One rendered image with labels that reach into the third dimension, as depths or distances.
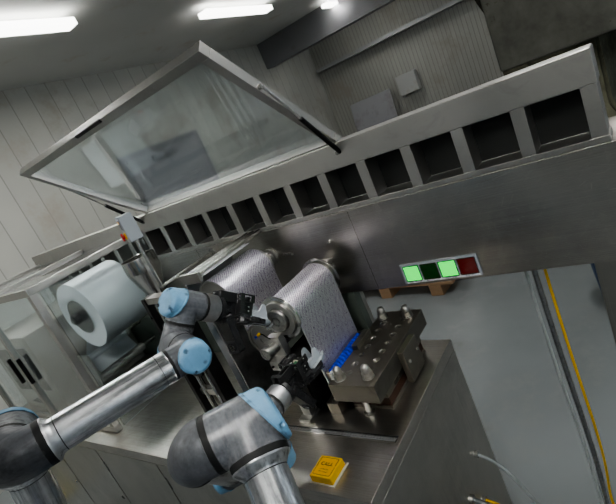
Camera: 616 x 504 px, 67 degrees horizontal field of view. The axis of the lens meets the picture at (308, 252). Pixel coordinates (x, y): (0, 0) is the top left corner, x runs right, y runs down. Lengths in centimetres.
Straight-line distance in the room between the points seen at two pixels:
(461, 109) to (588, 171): 33
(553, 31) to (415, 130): 218
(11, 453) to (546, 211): 130
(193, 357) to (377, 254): 73
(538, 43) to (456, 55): 547
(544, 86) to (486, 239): 42
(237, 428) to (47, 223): 443
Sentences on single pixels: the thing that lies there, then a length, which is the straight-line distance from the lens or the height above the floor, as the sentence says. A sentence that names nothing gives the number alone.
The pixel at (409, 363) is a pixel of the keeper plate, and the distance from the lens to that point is 149.
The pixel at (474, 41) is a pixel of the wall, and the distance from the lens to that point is 881.
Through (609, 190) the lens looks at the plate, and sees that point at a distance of 131.
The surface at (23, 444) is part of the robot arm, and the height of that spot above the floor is 143.
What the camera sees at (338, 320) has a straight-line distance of 155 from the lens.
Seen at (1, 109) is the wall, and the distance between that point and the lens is 541.
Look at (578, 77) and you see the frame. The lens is 125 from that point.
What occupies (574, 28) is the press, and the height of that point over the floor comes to 159.
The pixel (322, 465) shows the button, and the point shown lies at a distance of 136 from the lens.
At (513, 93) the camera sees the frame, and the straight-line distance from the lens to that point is 127.
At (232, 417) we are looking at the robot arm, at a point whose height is 133.
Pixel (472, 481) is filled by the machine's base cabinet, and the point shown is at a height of 48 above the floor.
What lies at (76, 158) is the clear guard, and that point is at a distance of 185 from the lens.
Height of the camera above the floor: 177
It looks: 15 degrees down
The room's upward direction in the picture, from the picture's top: 24 degrees counter-clockwise
